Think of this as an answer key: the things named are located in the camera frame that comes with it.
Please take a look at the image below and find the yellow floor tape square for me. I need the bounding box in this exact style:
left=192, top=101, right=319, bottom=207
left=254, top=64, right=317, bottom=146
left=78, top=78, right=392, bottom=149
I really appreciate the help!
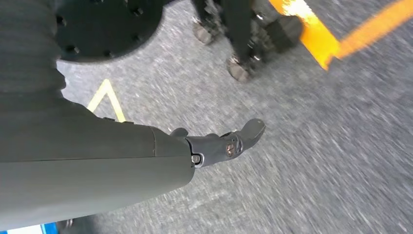
left=269, top=0, right=413, bottom=71

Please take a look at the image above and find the black round bolted flange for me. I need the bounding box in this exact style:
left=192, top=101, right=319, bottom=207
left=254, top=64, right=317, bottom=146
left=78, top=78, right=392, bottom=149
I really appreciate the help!
left=55, top=0, right=164, bottom=62

